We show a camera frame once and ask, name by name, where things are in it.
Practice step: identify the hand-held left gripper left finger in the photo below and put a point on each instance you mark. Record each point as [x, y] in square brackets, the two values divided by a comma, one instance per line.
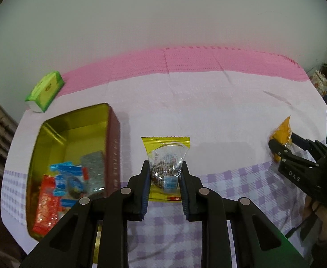
[145, 189]

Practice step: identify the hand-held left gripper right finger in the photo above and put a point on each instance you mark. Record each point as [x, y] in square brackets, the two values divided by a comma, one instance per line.
[184, 189]

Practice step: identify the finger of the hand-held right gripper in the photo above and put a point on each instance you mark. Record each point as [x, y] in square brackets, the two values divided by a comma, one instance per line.
[278, 148]
[303, 142]

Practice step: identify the orange-yellow snack packet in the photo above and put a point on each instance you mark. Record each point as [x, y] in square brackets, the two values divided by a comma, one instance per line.
[283, 131]

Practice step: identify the yellow clear-window candy packet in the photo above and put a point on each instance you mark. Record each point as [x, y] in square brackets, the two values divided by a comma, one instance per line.
[166, 150]

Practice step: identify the grey snack packet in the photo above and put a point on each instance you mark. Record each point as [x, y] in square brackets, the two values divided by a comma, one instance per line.
[95, 170]

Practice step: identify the blue candy packet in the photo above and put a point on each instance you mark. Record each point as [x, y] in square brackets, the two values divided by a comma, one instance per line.
[64, 169]
[74, 185]

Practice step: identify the maroon and gold tin box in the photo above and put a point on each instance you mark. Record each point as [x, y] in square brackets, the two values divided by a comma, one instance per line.
[77, 134]

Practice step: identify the red snack packet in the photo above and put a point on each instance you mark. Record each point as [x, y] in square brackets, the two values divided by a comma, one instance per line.
[44, 209]

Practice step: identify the person's right hand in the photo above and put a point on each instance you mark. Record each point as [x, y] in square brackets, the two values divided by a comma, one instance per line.
[326, 223]

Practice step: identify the floral bag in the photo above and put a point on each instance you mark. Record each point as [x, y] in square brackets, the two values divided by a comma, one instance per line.
[319, 81]

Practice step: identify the gold tin lid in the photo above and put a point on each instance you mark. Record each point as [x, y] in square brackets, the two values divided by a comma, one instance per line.
[98, 243]

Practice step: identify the pink and purple checked sheet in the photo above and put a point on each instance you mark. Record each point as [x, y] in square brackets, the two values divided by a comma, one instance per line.
[208, 103]

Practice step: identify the green tissue pack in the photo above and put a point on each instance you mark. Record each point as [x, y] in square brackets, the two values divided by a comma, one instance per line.
[44, 89]

